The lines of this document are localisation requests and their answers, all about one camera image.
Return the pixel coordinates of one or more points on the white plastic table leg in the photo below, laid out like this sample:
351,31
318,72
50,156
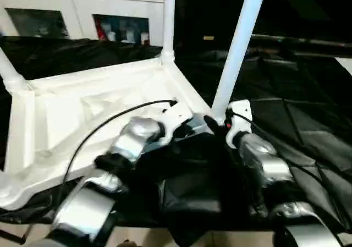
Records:
239,38
169,16
9,71

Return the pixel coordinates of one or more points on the white plastic table top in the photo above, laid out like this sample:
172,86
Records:
68,106

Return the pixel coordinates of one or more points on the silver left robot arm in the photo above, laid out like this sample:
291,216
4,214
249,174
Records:
137,131

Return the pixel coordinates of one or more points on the black mat cover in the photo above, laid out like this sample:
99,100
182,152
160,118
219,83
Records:
302,106

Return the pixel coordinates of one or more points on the small brass fitting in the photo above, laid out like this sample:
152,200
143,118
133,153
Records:
208,38

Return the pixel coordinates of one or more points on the long black rod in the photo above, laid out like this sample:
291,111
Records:
302,40

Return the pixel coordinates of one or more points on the grey rounded robot foot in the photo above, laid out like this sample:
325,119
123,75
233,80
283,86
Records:
127,243

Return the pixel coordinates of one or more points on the white flat board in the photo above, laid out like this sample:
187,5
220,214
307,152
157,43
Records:
345,64

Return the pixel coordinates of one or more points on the red item behind glass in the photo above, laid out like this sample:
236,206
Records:
99,29

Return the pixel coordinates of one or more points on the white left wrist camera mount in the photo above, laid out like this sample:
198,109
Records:
178,115

